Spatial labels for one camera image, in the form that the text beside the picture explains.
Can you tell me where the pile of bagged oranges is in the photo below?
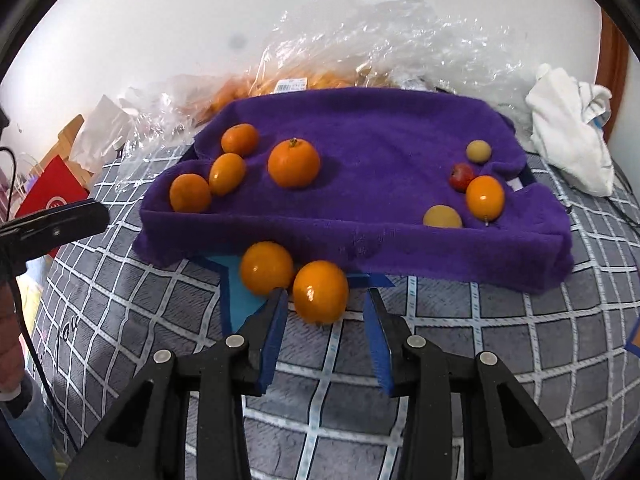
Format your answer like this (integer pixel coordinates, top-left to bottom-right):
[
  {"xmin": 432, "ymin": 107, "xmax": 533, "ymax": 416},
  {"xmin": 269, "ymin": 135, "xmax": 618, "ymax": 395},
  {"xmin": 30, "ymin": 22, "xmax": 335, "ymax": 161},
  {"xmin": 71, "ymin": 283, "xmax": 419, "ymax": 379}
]
[{"xmin": 197, "ymin": 65, "xmax": 401, "ymax": 126}]

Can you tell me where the grey checkered blanket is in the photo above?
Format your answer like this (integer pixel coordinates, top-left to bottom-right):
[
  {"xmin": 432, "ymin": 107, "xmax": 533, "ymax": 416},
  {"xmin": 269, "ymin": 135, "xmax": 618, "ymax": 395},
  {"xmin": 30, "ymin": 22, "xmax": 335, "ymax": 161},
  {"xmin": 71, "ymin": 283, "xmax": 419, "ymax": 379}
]
[{"xmin": 25, "ymin": 140, "xmax": 640, "ymax": 480}]

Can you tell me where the yellow round fruit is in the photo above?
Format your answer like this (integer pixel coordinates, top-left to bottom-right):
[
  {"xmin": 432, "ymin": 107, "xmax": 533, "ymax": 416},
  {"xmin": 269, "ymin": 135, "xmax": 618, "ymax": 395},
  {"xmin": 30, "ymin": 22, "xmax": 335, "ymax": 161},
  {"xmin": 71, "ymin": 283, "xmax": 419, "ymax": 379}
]
[{"xmin": 423, "ymin": 204, "xmax": 463, "ymax": 229}]

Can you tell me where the small yellow-green round fruit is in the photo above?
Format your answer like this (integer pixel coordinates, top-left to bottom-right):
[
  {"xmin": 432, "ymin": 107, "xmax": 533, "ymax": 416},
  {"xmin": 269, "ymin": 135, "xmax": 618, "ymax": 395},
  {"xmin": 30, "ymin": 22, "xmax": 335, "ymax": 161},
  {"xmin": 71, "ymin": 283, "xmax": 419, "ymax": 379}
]
[{"xmin": 466, "ymin": 140, "xmax": 492, "ymax": 165}]

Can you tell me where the small red fruit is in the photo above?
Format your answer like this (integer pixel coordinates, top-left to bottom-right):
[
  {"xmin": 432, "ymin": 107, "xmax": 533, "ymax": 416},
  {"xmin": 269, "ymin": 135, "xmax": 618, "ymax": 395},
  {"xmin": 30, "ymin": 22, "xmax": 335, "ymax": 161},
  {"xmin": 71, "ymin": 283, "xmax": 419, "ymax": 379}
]
[{"xmin": 448, "ymin": 163, "xmax": 476, "ymax": 193}]

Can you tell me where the cardboard box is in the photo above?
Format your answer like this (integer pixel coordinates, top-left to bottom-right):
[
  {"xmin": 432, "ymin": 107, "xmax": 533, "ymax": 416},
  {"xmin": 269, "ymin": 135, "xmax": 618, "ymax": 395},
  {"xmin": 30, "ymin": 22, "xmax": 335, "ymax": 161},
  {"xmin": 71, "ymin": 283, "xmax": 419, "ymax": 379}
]
[{"xmin": 51, "ymin": 114, "xmax": 86, "ymax": 162}]

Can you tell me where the clear plastic bag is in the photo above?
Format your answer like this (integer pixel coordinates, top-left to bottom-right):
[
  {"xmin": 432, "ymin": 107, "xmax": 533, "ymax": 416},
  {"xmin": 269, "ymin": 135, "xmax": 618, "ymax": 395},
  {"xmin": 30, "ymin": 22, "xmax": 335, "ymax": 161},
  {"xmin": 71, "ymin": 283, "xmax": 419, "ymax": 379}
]
[{"xmin": 112, "ymin": 0, "xmax": 546, "ymax": 181}]

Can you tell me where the white paper bag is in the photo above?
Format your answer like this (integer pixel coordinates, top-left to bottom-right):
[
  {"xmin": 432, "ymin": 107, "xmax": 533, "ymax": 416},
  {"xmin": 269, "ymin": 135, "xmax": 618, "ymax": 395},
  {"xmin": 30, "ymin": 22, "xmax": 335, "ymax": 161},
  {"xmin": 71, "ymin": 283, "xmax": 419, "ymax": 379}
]
[{"xmin": 72, "ymin": 94, "xmax": 137, "ymax": 172}]

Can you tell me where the white cloth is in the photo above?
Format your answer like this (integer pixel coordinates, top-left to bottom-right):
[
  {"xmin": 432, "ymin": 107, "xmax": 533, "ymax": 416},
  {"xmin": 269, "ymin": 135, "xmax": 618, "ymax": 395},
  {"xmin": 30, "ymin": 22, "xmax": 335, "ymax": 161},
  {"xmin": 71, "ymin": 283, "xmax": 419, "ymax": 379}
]
[{"xmin": 525, "ymin": 63, "xmax": 616, "ymax": 197}]

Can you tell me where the orange with thin stalk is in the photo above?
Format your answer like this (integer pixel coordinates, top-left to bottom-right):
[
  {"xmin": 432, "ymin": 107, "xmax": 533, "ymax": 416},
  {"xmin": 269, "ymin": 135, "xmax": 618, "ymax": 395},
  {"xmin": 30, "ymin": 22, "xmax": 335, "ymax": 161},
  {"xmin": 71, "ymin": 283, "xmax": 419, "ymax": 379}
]
[{"xmin": 465, "ymin": 175, "xmax": 506, "ymax": 223}]

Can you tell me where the person's jeans leg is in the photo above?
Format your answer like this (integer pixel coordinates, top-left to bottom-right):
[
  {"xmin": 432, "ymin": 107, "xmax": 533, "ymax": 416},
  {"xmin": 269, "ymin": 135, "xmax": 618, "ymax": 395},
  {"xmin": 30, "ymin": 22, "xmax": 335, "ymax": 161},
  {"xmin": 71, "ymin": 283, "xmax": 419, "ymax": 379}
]
[{"xmin": 0, "ymin": 395, "xmax": 58, "ymax": 480}]

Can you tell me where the purple towel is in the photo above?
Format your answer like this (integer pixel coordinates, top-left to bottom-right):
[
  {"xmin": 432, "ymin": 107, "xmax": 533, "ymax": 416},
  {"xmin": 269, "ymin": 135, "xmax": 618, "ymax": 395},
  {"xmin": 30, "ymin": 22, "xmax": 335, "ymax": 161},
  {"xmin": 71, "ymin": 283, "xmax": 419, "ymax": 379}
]
[{"xmin": 132, "ymin": 86, "xmax": 575, "ymax": 295}]

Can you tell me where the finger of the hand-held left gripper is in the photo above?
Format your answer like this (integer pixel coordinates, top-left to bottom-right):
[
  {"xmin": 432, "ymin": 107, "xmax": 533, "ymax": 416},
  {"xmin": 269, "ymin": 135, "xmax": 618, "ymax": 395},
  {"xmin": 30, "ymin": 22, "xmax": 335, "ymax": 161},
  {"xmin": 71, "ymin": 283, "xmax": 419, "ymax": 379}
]
[{"xmin": 0, "ymin": 199, "xmax": 110, "ymax": 262}]

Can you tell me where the small orange tangerine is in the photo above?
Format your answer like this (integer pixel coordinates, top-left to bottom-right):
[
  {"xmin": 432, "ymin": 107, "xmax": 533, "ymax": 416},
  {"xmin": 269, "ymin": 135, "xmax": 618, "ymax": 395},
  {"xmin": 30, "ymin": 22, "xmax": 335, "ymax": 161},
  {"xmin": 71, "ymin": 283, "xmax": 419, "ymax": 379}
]
[{"xmin": 221, "ymin": 123, "xmax": 260, "ymax": 156}]

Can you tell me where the large orange with stem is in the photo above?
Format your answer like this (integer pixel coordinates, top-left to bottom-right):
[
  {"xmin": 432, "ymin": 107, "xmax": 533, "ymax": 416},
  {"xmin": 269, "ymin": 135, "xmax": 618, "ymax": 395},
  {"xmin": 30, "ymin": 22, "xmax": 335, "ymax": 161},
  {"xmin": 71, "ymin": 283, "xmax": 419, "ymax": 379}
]
[{"xmin": 267, "ymin": 138, "xmax": 321, "ymax": 189}]

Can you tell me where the red box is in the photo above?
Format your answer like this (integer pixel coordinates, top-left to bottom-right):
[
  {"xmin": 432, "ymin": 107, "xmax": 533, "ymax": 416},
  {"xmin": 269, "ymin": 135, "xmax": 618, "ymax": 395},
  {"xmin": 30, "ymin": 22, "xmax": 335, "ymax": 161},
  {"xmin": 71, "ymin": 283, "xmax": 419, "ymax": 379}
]
[{"xmin": 15, "ymin": 155, "xmax": 91, "ymax": 223}]

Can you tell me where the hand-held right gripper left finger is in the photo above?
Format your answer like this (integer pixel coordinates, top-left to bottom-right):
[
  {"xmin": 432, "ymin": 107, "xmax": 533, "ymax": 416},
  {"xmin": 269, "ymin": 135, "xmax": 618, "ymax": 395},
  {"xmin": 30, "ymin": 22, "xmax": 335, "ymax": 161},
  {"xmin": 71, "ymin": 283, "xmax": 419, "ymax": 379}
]
[{"xmin": 62, "ymin": 286, "xmax": 290, "ymax": 480}]

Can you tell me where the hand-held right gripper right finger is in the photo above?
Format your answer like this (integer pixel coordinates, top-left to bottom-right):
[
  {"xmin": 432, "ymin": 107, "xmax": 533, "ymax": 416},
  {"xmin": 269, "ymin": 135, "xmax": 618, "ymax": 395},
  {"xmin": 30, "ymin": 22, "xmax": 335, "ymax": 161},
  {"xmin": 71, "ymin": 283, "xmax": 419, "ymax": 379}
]
[{"xmin": 362, "ymin": 286, "xmax": 586, "ymax": 480}]

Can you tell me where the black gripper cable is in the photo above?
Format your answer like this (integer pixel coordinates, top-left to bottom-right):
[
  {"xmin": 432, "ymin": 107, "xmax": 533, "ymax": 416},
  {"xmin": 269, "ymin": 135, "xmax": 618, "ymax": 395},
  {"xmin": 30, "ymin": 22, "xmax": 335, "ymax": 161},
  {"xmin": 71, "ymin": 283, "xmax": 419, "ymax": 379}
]
[{"xmin": 0, "ymin": 146, "xmax": 80, "ymax": 453}]

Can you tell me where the wooden door frame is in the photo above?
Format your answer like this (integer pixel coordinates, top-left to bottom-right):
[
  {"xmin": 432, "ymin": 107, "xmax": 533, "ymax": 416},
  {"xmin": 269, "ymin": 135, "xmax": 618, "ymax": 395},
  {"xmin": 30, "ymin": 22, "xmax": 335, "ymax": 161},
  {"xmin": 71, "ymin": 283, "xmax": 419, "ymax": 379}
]
[{"xmin": 597, "ymin": 10, "xmax": 631, "ymax": 143}]

